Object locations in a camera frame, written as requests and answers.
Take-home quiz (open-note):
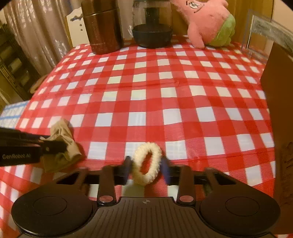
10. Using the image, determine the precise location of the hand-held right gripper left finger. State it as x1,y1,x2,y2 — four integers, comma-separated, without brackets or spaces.
56,156,133,206

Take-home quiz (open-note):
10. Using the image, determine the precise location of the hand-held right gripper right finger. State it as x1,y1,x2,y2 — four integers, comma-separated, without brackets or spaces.
161,157,229,206

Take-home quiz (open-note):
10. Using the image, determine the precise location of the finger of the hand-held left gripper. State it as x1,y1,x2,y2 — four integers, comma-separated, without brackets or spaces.
0,137,67,154
0,127,49,140

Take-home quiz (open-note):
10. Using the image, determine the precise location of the beige stocking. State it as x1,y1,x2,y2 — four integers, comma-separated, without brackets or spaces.
42,119,82,173

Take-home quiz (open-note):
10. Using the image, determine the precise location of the cream fluffy scrunchie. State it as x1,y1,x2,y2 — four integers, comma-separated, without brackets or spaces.
132,142,162,186

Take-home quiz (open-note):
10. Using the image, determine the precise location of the brown cardboard box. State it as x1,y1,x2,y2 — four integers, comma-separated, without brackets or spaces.
260,42,293,229

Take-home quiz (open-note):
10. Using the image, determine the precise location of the blue white checkered cloth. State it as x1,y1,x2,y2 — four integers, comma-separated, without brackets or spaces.
0,101,29,129

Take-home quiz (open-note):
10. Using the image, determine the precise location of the red white checkered tablecloth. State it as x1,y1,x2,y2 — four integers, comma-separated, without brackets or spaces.
0,42,277,238

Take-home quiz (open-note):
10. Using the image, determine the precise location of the dark wooden shelf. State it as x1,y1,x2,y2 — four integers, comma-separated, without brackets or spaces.
0,23,42,101

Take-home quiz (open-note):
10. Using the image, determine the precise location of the beige curtain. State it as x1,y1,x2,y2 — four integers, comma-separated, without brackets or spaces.
0,0,83,76

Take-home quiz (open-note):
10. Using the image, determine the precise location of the white wooden chair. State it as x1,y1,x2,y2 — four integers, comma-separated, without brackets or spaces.
66,7,92,49

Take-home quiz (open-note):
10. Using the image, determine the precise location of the brown metal canister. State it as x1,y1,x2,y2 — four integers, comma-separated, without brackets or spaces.
82,0,124,55

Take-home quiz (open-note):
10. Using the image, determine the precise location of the dark glass jar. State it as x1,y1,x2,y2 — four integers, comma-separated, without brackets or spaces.
132,0,173,49

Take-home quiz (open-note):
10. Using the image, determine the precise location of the pink starfish plush toy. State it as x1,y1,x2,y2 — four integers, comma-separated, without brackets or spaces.
170,0,236,49

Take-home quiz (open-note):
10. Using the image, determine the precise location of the clear picture frame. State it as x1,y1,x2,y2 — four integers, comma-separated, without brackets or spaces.
241,9,293,63

